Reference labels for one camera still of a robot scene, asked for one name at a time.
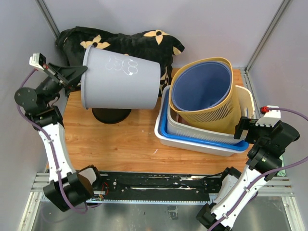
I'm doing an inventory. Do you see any grey bucket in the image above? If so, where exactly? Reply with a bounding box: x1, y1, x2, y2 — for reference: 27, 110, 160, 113
81, 46, 161, 109

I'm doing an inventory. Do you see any right aluminium frame rail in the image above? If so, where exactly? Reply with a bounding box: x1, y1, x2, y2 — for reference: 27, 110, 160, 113
244, 0, 294, 73

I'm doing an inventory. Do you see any beige perforated basket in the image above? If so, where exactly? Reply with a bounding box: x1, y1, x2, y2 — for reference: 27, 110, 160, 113
167, 85, 255, 145

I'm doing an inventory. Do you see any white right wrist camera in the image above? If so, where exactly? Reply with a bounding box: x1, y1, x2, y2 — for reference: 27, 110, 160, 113
256, 105, 281, 128

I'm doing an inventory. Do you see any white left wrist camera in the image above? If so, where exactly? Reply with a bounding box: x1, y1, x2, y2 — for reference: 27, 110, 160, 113
29, 52, 46, 72

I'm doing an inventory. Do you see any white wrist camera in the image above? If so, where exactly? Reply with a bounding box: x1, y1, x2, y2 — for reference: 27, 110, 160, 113
29, 52, 46, 72
256, 105, 281, 128

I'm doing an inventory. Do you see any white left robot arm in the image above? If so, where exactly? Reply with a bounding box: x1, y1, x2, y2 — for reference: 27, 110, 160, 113
14, 63, 103, 214

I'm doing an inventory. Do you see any yellow slatted basket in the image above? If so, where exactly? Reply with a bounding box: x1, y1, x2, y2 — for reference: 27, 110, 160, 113
169, 57, 241, 134

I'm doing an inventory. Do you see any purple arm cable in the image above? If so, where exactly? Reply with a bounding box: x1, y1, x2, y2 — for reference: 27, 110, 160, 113
16, 68, 106, 215
206, 107, 308, 231

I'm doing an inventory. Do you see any aluminium frame rail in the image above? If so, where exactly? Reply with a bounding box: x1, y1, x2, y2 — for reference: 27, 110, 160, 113
35, 0, 60, 38
244, 0, 294, 73

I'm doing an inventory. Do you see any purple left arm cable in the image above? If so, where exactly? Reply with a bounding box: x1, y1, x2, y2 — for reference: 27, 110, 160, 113
16, 68, 106, 215

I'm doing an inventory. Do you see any black large bucket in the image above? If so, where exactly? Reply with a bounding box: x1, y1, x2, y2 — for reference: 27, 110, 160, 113
92, 108, 131, 124

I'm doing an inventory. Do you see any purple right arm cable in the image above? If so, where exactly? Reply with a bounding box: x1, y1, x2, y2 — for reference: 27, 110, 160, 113
206, 107, 308, 231

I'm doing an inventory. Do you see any green cloth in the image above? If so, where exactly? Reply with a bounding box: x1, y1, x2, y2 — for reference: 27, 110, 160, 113
276, 155, 286, 177

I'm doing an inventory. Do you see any black floral pillow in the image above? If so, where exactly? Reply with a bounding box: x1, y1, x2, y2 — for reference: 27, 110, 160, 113
55, 26, 185, 96

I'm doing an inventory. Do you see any blue rimmed white tub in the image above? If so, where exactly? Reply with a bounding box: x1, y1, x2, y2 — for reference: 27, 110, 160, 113
154, 87, 249, 156

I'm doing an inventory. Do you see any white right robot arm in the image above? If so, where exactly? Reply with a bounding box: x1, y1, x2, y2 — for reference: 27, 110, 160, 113
196, 116, 300, 231

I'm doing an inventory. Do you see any blue bucket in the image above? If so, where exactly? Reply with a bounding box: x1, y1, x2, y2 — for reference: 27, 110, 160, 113
171, 61, 232, 111

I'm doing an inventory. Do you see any black mounting rail plate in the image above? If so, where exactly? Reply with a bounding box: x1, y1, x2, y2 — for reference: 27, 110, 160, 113
93, 171, 222, 203

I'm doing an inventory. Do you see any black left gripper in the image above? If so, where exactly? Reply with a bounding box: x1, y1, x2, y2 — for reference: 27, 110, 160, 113
38, 62, 90, 104

